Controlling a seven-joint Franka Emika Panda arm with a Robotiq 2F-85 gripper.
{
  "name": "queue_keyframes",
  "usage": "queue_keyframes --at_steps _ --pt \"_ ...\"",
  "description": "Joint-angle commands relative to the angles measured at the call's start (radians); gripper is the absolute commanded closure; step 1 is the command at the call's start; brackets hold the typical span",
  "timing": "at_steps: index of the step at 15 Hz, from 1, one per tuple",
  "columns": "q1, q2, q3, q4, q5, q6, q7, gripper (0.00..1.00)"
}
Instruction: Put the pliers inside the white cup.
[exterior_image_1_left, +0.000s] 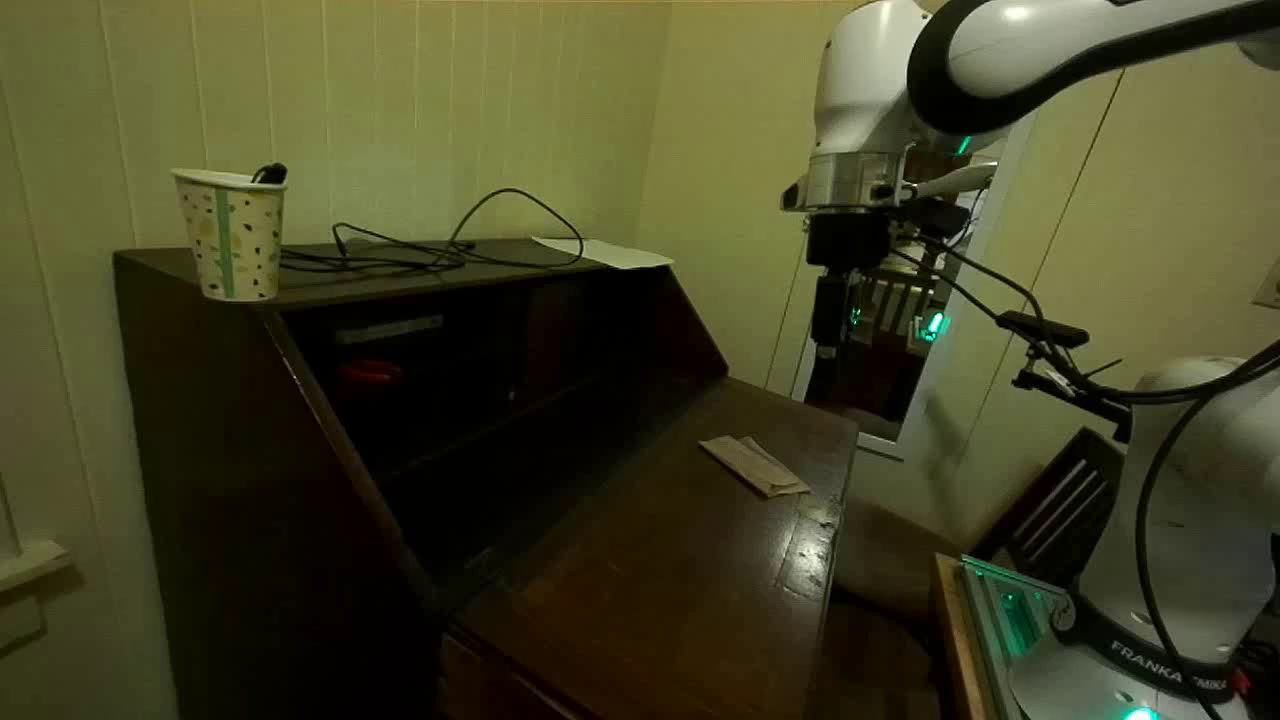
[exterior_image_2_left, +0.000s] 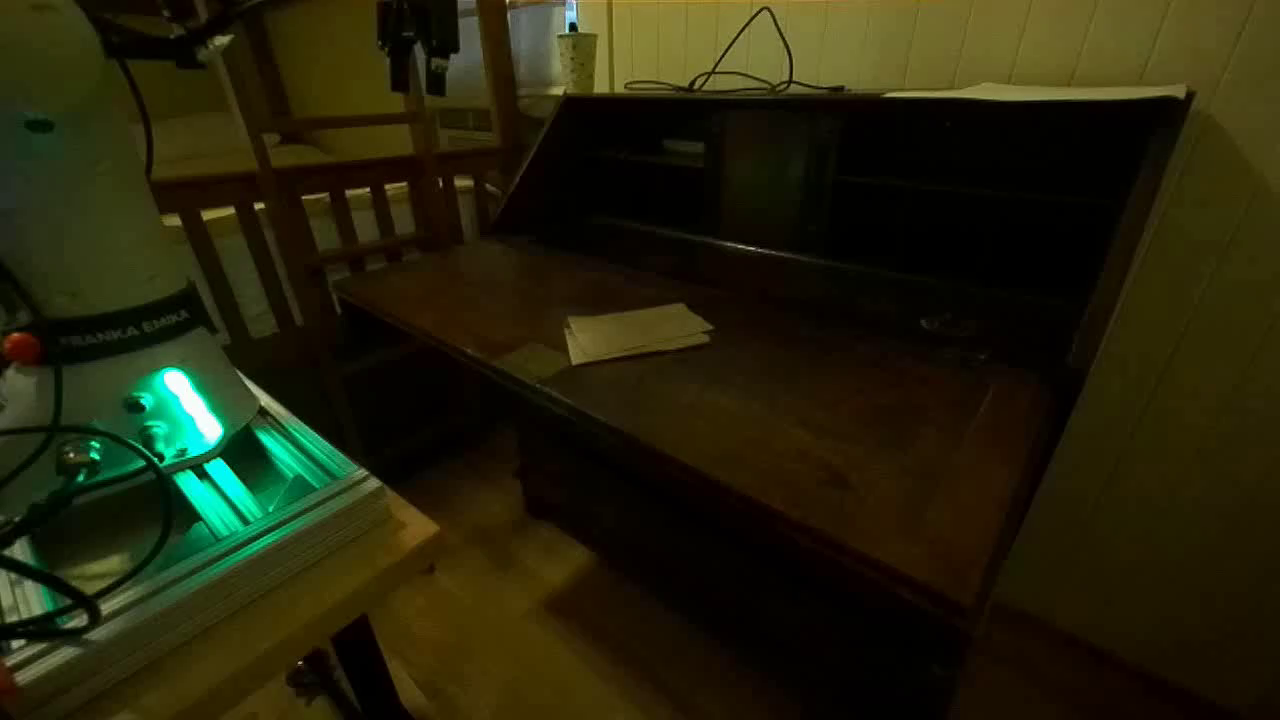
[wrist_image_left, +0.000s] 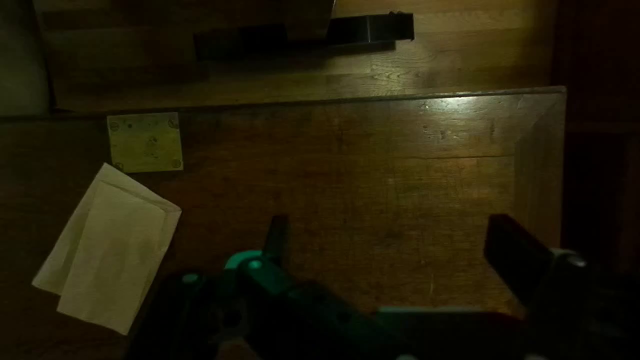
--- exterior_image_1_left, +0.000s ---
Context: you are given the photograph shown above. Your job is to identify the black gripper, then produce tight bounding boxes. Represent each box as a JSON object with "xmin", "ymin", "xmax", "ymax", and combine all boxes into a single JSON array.
[{"xmin": 808, "ymin": 213, "xmax": 887, "ymax": 355}]

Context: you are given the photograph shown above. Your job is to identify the white paper sheet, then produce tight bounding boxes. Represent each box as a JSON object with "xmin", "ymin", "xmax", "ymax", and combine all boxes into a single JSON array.
[{"xmin": 532, "ymin": 236, "xmax": 673, "ymax": 273}]

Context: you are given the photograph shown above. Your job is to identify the beige paper envelope stack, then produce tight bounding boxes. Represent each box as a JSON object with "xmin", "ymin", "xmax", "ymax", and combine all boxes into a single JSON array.
[{"xmin": 705, "ymin": 438, "xmax": 808, "ymax": 497}]

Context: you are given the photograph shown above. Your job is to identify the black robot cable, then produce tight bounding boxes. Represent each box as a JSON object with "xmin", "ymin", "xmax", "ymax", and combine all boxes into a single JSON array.
[{"xmin": 877, "ymin": 223, "xmax": 1280, "ymax": 720}]

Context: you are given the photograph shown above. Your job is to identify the black object in cup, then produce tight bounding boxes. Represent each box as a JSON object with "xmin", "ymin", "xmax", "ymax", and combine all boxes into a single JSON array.
[{"xmin": 252, "ymin": 165, "xmax": 290, "ymax": 186}]

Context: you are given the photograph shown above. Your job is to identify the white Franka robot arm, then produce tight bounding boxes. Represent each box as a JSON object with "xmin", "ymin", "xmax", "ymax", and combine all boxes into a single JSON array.
[{"xmin": 784, "ymin": 0, "xmax": 1280, "ymax": 720}]

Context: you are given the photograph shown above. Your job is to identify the black cable on desk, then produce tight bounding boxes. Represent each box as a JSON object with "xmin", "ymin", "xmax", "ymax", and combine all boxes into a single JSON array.
[{"xmin": 279, "ymin": 186, "xmax": 593, "ymax": 279}]

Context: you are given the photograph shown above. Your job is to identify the wooden chair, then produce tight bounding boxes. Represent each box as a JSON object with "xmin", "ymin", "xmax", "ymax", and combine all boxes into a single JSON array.
[{"xmin": 977, "ymin": 430, "xmax": 1125, "ymax": 586}]

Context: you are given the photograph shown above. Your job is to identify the dark wooden secretary desk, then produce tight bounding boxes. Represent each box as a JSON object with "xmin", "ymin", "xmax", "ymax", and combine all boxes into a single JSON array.
[{"xmin": 111, "ymin": 241, "xmax": 857, "ymax": 720}]

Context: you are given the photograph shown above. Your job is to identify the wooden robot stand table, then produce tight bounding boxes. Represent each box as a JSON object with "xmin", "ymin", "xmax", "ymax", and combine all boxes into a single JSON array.
[{"xmin": 932, "ymin": 553, "xmax": 1003, "ymax": 720}]

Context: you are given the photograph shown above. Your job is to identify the white dotted paper cup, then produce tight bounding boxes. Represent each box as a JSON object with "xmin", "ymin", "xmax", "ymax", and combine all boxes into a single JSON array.
[{"xmin": 173, "ymin": 168, "xmax": 283, "ymax": 306}]

